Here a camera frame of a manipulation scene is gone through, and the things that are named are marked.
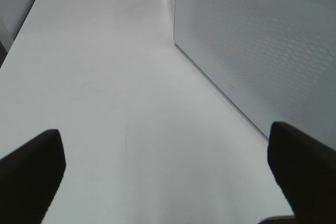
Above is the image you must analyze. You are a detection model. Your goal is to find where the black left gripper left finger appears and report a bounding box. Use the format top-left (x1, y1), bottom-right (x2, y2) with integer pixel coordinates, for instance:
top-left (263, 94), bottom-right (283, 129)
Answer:
top-left (1, 129), bottom-right (66, 223)

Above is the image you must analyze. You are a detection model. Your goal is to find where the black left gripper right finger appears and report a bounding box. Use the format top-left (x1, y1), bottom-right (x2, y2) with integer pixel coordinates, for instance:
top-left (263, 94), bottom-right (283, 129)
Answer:
top-left (267, 122), bottom-right (335, 223)

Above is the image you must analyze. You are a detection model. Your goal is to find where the white microwave door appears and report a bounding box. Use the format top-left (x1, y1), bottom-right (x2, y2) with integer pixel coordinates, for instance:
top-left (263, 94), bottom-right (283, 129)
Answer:
top-left (174, 0), bottom-right (335, 145)

